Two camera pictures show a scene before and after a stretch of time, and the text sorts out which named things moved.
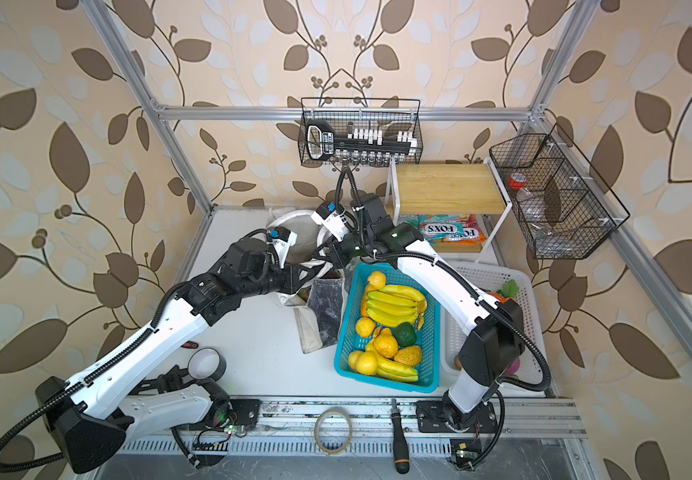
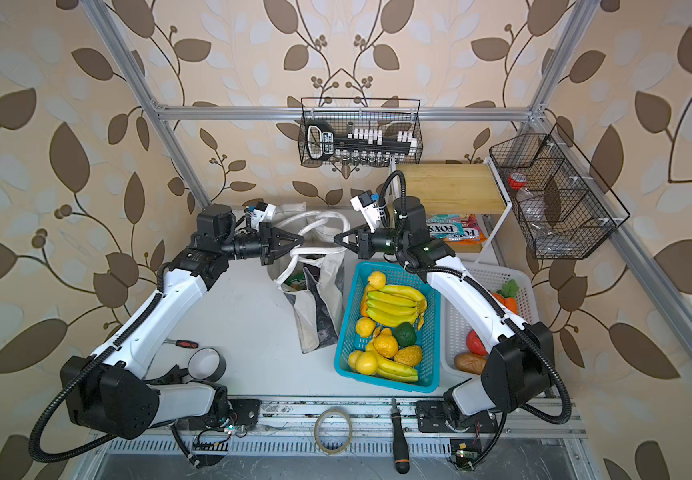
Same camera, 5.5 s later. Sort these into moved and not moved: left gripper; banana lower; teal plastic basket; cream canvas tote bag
Moved: left gripper
Not moved: banana lower; cream canvas tote bag; teal plastic basket
